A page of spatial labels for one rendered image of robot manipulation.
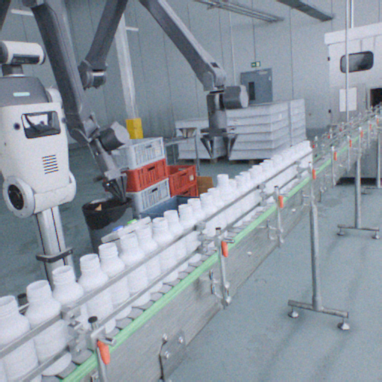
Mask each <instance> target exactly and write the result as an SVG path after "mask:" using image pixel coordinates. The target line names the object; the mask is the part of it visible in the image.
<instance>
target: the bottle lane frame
mask: <svg viewBox="0 0 382 382"><path fill-rule="evenodd" d="M355 139H356V140H355V141H351V147H350V145H349V160H350V161H351V162H350V163H349V166H351V165H352V163H353V162H354V161H356V160H357V159H358V158H359V157H358V155H353V150H354V154H359V151H358V149H353V144H354V148H359V136H357V137H356V138H355ZM341 155H342V159H343V160H347V145H346V146H345V147H344V148H342V149H341V153H336V160H335V161H334V174H335V176H336V177H335V178H334V182H337V181H338V179H339V178H341V177H342V176H343V175H344V174H345V172H346V170H347V169H346V167H342V165H343V166H347V163H346V161H342V160H341ZM341 162H342V165H341ZM325 169H326V174H327V175H331V158H330V159H329V160H328V161H327V162H325V163H323V164H322V165H321V166H320V171H316V179H313V196H315V199H314V204H315V205H316V204H317V202H318V201H319V200H320V186H321V185H323V184H325V187H326V193H327V192H328V190H329V189H330V188H331V184H327V183H326V182H325V177H326V178H327V182H331V177H330V176H326V175H325ZM301 189H303V191H304V196H310V181H309V177H307V178H305V179H304V180H303V181H302V182H301V183H300V184H298V185H297V186H296V187H294V188H293V189H292V190H291V191H289V193H287V194H289V198H287V197H284V198H283V207H280V217H281V228H283V230H284V231H283V233H282V239H285V238H286V237H287V236H288V235H289V233H290V232H291V231H292V230H293V229H294V228H295V226H296V225H297V224H298V223H299V222H300V221H301V220H302V219H303V218H304V217H305V216H306V215H307V214H308V213H309V212H310V208H309V206H304V205H303V204H302V201H301V199H302V198H304V197H303V196H301ZM304 204H310V200H309V198H304ZM267 219H270V221H271V222H270V226H271V227H272V228H276V227H277V225H276V211H275V204H274V205H273V206H271V207H270V208H269V209H267V210H266V211H265V212H263V213H262V214H261V215H260V216H259V217H258V218H257V219H255V220H254V221H253V222H252V223H251V224H250V225H249V226H247V228H244V229H243V230H242V231H240V232H239V233H238V234H237V235H236V236H235V237H232V239H235V243H234V244H230V243H228V257H225V256H224V257H225V272H226V281H228V282H229V283H230V285H231V288H230V289H229V294H230V297H231V298H232V297H233V295H234V294H235V293H236V292H237V291H238V290H239V288H240V287H241V286H243V285H244V284H245V282H246V281H247V280H248V279H249V278H250V277H251V276H252V275H253V274H254V272H255V271H256V270H257V269H258V268H259V267H260V265H261V264H262V263H263V262H264V260H266V259H267V258H268V256H269V255H270V254H271V253H272V252H273V251H274V250H275V249H276V248H277V247H278V245H277V244H276V241H275V240H271V238H270V237H269V229H270V227H268V221H267ZM211 269H213V271H214V279H215V280H216V281H220V276H219V261H218V254H217V251H215V253H214V254H213V255H212V256H209V258H208V259H207V260H205V261H203V263H202V264H201V265H200V266H199V267H197V268H196V267H195V270H194V271H192V272H191V273H188V275H187V276H186V277H185V278H184V279H183V280H181V279H180V280H181V281H180V282H179V283H178V284H177V285H175V286H171V288H172V289H171V290H170V291H168V292H167V293H166V294H163V296H162V297H161V298H160V299H159V300H157V301H153V302H154V303H153V304H152V305H151V306H150V307H149V308H148V309H147V310H142V311H143V313H142V314H140V315H139V316H138V317H137V318H135V319H131V323H130V324H129V325H128V326H126V327H125V328H124V329H119V328H117V329H119V333H118V334H117V335H115V336H113V337H112V338H115V339H116V340H117V344H116V346H114V347H112V346H108V348H109V353H110V362H109V364H106V365H107V373H108V377H109V381H110V382H156V381H158V380H159V379H160V378H161V377H162V376H163V374H162V369H161V363H160V351H161V348H162V345H163V344H164V343H165V342H166V341H167V340H168V339H169V338H170V336H171V335H173V333H174V332H176V331H177V330H178V329H181V330H182V331H184V335H185V341H186V347H188V346H189V345H190V343H191V342H192V341H193V340H194V339H195V338H196V337H197V336H198V335H199V334H200V333H201V332H202V331H203V330H204V328H205V327H206V326H207V325H208V323H209V322H210V321H211V320H212V318H213V317H214V316H215V315H216V314H217V313H219V311H220V310H221V309H222V308H223V306H222V303H221V300H222V298H219V297H216V296H215V295H214V294H212V290H211V284H212V283H213V280H211V279H210V270H211ZM90 351H91V352H92V355H91V356H90V357H89V358H88V359H86V360H85V361H84V362H83V363H80V364H79V363H74V364H75V365H76V369H75V370H73V371H72V372H71V373H70V374H68V375H67V376H66V377H64V378H61V377H58V376H57V378H58V379H59V382H92V379H91V376H92V375H93V374H94V373H95V372H97V367H96V360H95V356H94V351H92V350H90Z"/></svg>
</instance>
